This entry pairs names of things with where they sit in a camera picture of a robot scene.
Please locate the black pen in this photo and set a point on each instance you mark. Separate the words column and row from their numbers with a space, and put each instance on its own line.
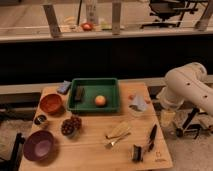
column 152, row 137

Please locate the green plastic tray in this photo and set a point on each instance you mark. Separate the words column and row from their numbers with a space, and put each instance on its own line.
column 93, row 87

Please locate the small orange piece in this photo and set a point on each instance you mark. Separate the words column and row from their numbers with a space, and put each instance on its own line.
column 131, row 96

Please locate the orange bowl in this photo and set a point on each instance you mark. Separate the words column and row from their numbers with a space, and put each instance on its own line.
column 51, row 103

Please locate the dark brown block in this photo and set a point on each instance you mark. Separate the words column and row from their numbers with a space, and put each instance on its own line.
column 79, row 93

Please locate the bunch of dark grapes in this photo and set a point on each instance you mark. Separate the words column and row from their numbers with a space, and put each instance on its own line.
column 70, row 126

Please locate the blue sponge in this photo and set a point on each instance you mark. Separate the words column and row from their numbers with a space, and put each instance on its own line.
column 64, row 87

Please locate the red apple on shelf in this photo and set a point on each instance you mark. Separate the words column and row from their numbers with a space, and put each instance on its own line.
column 87, row 26

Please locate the clear cup with blue cloth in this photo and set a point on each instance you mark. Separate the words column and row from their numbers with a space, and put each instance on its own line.
column 138, row 105

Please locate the small dark round tin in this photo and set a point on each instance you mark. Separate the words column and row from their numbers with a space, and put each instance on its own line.
column 40, row 120

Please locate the metal fork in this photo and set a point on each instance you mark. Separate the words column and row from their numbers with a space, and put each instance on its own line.
column 112, row 143

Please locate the office chair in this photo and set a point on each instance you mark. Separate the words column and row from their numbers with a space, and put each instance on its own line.
column 165, row 9

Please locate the purple bowl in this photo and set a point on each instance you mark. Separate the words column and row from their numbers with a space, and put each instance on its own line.
column 38, row 145

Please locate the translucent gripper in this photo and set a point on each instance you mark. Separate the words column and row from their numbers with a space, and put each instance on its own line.
column 166, row 117

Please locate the black chair left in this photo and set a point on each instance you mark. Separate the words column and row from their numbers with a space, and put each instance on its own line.
column 10, row 165

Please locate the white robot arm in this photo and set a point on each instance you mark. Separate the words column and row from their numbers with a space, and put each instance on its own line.
column 186, row 83

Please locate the orange apple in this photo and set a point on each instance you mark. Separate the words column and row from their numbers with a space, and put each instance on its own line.
column 100, row 101

